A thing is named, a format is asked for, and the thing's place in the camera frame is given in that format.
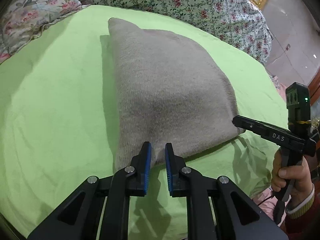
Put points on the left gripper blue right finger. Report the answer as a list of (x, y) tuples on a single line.
[(177, 173)]

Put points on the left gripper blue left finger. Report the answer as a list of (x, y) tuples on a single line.
[(137, 174)]

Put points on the beige knit sweater brown trim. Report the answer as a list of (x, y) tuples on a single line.
[(169, 90)]

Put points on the person's right hand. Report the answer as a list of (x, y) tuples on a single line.
[(303, 185)]

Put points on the red knit sleeve striped cuff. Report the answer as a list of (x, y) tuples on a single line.
[(302, 222)]

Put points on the red rose floral quilt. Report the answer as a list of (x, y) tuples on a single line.
[(237, 22)]

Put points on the pink floral pillow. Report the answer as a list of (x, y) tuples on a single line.
[(25, 20)]

